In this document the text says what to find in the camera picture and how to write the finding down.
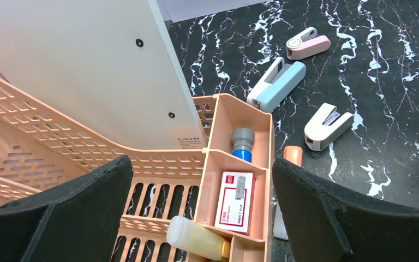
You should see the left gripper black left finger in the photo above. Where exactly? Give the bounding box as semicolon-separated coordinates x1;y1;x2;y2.
0;156;133;261

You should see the red white staples box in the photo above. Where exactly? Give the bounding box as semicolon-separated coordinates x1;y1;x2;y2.
214;171;255;235

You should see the white folder board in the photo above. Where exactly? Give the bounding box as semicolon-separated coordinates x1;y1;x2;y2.
0;1;208;150

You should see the orange mesh file rack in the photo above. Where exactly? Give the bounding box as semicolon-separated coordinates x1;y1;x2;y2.
0;74;208;261

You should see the grey blue capped bottle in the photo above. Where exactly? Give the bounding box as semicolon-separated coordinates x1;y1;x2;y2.
231;128;255;163

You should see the orange capped glue stick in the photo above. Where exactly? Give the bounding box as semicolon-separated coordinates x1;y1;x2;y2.
272;145;303;241

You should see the pink mini stapler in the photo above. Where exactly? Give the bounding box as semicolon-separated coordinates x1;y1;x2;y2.
286;27;331;61

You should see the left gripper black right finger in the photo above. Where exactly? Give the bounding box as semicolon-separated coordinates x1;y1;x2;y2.
272;158;419;261

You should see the blue white stapler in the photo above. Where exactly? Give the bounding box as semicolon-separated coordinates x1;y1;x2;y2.
247;57;306;113

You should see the yellow liquid glue bottle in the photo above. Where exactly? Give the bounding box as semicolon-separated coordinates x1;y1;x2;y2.
166;216;231;261

